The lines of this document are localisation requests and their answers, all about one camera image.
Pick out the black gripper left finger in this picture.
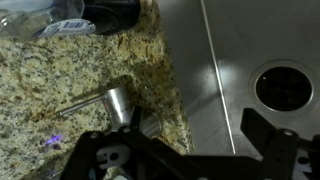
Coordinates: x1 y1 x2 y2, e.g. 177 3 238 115
59 105 188 180

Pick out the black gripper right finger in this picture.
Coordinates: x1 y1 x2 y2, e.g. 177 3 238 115
240 108 320 180

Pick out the stainless steel sink faucet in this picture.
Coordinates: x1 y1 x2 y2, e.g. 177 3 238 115
56 84 164 139

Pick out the stainless steel sink basin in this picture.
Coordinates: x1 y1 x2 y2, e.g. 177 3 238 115
156 0 320 158

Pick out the clear bottle with dark liquid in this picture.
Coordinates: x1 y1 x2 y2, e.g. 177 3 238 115
0 0 141 38

